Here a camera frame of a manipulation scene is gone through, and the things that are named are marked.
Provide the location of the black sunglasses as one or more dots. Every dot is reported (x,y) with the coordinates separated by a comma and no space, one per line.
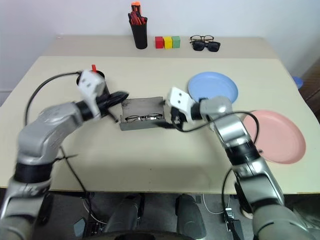
(199,46)

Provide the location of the yellow cube block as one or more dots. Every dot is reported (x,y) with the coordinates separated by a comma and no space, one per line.
(168,43)

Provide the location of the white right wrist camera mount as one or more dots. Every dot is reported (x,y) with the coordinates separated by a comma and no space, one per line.
(178,98)

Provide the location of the green cube block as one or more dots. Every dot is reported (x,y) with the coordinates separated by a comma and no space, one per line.
(176,42)

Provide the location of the orange-capped tall marker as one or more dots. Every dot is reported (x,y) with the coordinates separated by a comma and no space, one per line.
(136,7)

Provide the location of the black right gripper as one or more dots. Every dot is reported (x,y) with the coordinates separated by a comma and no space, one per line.
(178,117)

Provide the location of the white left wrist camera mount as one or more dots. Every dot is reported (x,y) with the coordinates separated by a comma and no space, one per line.
(88,83)

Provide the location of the blue round container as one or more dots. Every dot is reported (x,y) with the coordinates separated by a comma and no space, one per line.
(298,82)

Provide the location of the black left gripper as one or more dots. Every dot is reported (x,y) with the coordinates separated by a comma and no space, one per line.
(103,103)

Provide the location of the black thin-frame glasses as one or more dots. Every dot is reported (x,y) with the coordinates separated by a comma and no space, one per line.
(144,117)

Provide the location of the dark grey rounded robot leg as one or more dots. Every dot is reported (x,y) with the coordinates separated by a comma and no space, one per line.
(190,215)
(125,215)

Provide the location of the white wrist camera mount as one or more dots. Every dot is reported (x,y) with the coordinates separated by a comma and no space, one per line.
(88,83)
(178,98)

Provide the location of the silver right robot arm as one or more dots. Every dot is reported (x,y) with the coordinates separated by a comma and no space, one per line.
(225,107)

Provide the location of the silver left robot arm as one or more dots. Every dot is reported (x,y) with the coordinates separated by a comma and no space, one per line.
(50,125)

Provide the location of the red and black marker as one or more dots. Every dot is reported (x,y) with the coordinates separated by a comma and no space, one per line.
(131,18)
(144,20)

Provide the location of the tall black pen cup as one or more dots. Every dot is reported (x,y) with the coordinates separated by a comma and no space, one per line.
(140,37)

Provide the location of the black floor device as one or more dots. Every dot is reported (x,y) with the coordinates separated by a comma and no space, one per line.
(233,223)

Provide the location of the brown wooden furniture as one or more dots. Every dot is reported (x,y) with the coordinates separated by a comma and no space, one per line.
(312,85)

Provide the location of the pink plate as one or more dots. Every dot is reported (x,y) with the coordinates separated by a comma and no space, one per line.
(280,140)

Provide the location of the blue plate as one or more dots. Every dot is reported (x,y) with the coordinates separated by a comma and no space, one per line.
(212,85)

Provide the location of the dark grey glasses case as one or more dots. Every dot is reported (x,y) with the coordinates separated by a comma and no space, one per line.
(142,106)

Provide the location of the red cube block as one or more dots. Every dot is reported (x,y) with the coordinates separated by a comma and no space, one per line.
(159,42)

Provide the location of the brown-frame clear glasses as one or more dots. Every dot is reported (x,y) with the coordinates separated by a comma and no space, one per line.
(204,37)

